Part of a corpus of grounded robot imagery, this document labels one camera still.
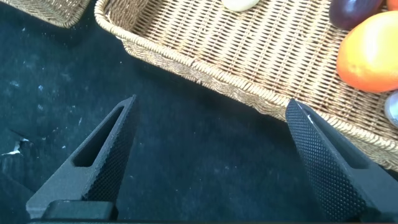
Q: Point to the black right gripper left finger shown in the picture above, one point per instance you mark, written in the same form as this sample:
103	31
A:
109	168

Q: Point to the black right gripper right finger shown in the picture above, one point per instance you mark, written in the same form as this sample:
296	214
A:
335	174

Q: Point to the cream toy bun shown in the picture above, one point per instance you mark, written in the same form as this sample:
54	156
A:
239	4

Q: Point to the wicker basket with toy food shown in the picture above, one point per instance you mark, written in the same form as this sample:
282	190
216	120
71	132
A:
248	53

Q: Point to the wicker basket with dish brush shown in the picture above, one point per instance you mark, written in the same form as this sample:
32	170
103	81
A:
53	11

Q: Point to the white bottle with purple cap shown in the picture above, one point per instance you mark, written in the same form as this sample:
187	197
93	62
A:
392	109

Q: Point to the black tablecloth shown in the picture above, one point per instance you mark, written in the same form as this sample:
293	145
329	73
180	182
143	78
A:
202	155

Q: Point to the smooth orange fruit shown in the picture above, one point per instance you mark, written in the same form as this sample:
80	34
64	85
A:
370	53

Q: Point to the purple toy eggplant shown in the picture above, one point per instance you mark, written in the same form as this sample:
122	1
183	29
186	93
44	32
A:
351	12

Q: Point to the rough orange fruit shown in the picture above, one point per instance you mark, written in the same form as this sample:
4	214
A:
393	3

